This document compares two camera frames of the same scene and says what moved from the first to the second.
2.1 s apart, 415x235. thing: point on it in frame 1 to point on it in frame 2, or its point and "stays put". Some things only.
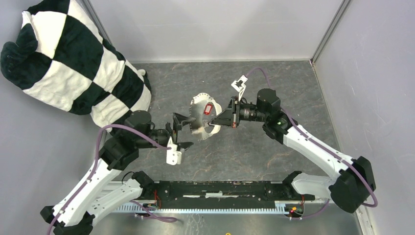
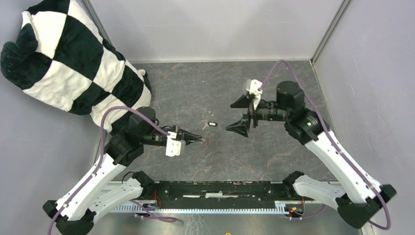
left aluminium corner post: x=87 y=7 stays put
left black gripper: x=179 y=121 to x=182 y=133
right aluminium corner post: x=343 y=6 stays put
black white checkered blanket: x=64 y=58 stays put
